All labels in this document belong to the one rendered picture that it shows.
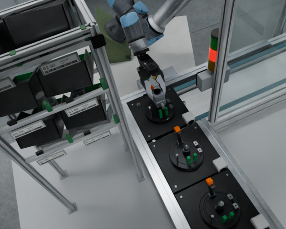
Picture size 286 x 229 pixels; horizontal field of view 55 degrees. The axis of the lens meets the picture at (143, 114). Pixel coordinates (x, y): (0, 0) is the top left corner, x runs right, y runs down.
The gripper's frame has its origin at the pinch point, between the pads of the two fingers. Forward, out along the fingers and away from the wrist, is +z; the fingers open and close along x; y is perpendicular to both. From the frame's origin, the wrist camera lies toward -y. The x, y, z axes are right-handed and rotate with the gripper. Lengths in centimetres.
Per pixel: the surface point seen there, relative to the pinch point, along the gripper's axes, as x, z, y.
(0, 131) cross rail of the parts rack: 50, -14, -41
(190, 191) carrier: 5.9, 35.3, -20.6
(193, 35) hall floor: -102, -15, 182
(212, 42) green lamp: -16.6, -14.1, -28.1
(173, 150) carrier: 4.0, 22.2, -8.7
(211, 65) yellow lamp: -16.8, -6.5, -22.0
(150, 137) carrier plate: 9.9, 16.2, 0.9
